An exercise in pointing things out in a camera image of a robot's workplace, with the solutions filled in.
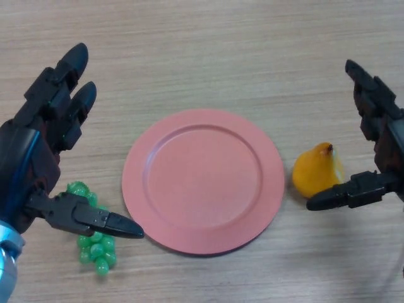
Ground green grape bunch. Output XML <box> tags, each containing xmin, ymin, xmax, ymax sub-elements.
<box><xmin>64</xmin><ymin>181</ymin><xmax>117</xmax><ymax>279</ymax></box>

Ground pink round plate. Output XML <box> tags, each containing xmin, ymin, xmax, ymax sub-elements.
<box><xmin>121</xmin><ymin>109</ymin><xmax>286</xmax><ymax>256</ymax></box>

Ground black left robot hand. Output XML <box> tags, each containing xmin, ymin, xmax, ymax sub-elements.
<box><xmin>0</xmin><ymin>42</ymin><xmax>145</xmax><ymax>240</ymax></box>

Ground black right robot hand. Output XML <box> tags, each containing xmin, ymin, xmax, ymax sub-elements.
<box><xmin>306</xmin><ymin>59</ymin><xmax>404</xmax><ymax>211</ymax></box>

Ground yellow pear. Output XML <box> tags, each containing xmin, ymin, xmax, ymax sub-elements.
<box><xmin>292</xmin><ymin>142</ymin><xmax>346</xmax><ymax>199</ymax></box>

